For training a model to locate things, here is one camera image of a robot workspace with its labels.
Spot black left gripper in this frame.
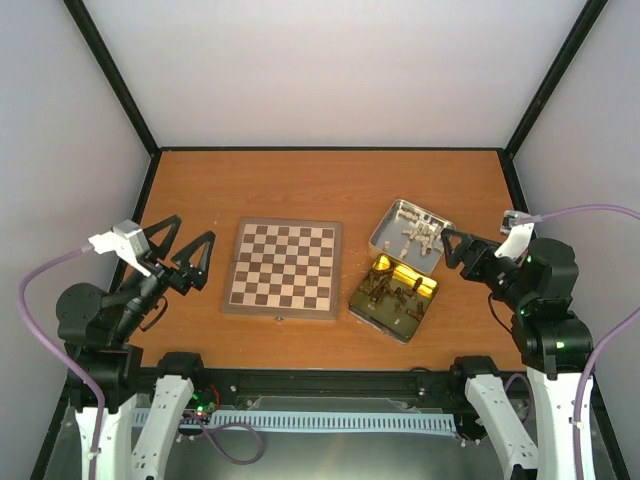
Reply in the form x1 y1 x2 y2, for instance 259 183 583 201
114 212 218 338

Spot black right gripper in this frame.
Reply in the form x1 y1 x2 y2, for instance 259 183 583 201
441 225 532 308

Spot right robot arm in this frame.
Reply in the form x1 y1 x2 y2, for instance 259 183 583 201
441 225 595 479

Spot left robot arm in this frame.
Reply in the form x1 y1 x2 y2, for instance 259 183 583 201
56 215 216 479

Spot pile of white chess pieces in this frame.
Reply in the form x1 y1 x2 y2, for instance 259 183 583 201
395 208 448 260

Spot pile of dark chess pieces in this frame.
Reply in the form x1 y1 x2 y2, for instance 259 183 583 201
357 268 433 321

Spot wooden folding chess board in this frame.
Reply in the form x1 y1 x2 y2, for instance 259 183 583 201
221 217 342 320

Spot small green circuit board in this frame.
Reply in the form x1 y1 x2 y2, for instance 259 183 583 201
186 389 221 417

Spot silver tin tray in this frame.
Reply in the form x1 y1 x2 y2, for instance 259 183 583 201
368 199 455 276

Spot gold tin tray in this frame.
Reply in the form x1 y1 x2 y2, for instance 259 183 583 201
348 254 439 344

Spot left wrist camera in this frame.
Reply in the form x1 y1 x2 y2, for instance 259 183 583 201
88 220 151 277

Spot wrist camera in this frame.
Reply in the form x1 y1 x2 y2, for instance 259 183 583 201
88 220 151 277
494 210 534 261

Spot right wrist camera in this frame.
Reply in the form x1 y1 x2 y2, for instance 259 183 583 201
494 210 534 261

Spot black frame post left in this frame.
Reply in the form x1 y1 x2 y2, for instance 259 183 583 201
63 0 159 156

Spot black frame post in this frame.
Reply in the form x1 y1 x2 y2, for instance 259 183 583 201
503 0 610 157
63 0 159 156

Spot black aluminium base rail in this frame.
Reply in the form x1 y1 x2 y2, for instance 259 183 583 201
87 365 469 413

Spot light blue cable duct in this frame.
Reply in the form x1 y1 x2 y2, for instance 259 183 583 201
130 409 457 434

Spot purple cable loop front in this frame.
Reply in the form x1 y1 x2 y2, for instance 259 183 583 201
175 412 265 464

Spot black frame post right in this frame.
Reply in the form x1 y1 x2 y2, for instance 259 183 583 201
503 0 610 157

